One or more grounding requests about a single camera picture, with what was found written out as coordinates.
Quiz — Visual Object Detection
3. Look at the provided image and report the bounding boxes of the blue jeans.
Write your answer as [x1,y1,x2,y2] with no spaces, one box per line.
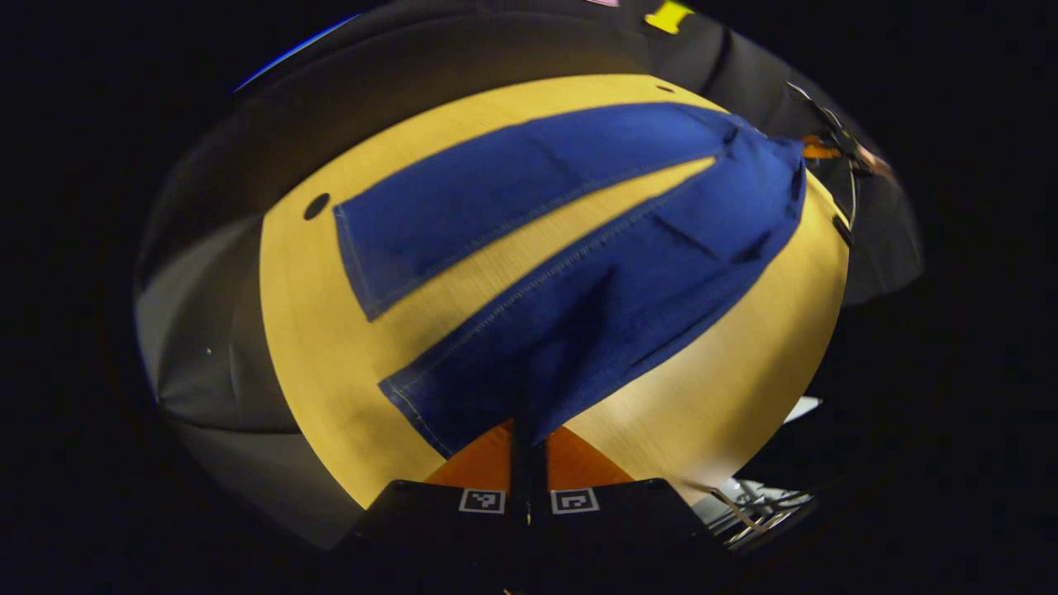
[333,102,808,460]

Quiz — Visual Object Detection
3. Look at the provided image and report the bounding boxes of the black cable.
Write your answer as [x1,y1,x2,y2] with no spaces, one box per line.
[831,157,858,249]

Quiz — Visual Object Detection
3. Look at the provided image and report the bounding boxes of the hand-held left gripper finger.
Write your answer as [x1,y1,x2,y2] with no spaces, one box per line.
[529,426,730,571]
[335,420,530,571]

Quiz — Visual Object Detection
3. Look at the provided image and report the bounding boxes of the metal table frame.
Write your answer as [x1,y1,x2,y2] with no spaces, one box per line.
[693,478,821,550]

